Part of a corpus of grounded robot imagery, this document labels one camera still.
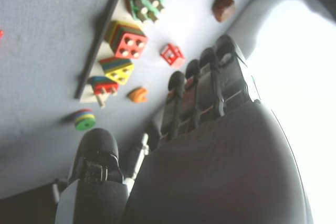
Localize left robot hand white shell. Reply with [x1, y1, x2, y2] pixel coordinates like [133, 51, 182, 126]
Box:
[54, 34, 314, 224]

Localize green round ring stack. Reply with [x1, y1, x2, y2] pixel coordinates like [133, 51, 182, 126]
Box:
[73, 108, 97, 132]

